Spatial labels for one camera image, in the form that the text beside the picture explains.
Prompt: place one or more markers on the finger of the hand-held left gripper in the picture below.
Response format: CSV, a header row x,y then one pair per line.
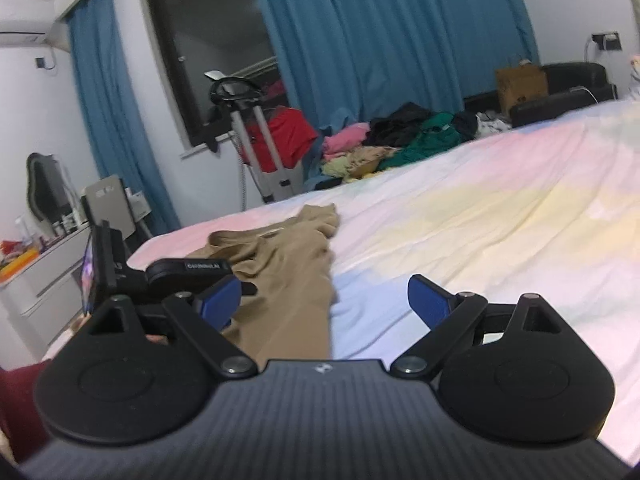
x,y
248,289

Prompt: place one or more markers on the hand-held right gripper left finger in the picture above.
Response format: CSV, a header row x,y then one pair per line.
x,y
220,300

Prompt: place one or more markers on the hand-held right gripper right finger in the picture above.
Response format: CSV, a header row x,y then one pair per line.
x,y
425,300

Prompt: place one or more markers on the tan printed t-shirt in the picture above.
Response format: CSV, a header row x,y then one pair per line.
x,y
285,280

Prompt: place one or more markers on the person's left forearm maroon sleeve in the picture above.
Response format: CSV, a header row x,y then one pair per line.
x,y
20,400

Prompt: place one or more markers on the person's left hand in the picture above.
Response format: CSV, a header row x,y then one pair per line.
x,y
80,325

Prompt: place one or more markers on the cluster of cosmetic bottles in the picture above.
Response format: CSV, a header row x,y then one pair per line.
x,y
60,227

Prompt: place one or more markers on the black and white chair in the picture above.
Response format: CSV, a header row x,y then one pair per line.
x,y
107,200

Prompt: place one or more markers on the white vanity desk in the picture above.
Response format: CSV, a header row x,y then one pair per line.
x,y
45,285

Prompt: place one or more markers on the orange flat box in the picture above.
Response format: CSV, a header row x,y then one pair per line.
x,y
20,265

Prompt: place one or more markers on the pastel tie-dye bedsheet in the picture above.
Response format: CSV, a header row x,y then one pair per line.
x,y
475,220

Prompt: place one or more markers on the wavy vanity mirror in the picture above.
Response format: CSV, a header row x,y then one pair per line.
x,y
47,190

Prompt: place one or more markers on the red packaging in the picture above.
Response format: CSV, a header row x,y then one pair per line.
x,y
7,247

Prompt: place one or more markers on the blue cloth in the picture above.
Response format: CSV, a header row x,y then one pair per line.
x,y
316,170

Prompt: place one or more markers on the pale yellow-green garment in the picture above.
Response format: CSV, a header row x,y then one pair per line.
x,y
335,167

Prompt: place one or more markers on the khaki garment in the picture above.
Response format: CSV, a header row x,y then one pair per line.
x,y
370,157

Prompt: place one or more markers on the narrow blue curtain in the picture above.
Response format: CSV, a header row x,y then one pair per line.
x,y
110,110

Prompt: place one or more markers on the red garment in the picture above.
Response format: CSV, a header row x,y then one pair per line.
x,y
290,135

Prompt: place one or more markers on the green garment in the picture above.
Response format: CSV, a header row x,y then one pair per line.
x,y
430,140

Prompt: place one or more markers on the standing garment steamer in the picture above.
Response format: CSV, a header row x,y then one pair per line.
x,y
240,125

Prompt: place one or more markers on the black garment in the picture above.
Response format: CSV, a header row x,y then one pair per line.
x,y
400,125

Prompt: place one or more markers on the pink garment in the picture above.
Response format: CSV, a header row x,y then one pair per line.
x,y
345,137

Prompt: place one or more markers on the white patterned garment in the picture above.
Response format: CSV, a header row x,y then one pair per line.
x,y
492,124

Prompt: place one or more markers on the brown cardboard box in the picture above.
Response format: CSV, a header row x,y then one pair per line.
x,y
522,87

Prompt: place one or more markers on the white air conditioner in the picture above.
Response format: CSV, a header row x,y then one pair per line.
x,y
20,35

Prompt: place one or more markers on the dark framed window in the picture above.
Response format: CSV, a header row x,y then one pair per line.
x,y
210,25

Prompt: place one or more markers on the black sofa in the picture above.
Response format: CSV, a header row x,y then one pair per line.
x,y
575,80

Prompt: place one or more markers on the wide blue curtain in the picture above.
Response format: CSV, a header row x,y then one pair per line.
x,y
390,35

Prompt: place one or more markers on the beige headboard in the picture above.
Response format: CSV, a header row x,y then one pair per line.
x,y
635,0

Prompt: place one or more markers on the white wall outlet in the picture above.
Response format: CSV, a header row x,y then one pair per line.
x,y
136,202

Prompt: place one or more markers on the black wall socket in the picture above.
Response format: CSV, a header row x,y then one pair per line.
x,y
41,63

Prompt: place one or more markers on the wall socket with charger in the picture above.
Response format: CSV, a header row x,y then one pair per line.
x,y
607,41

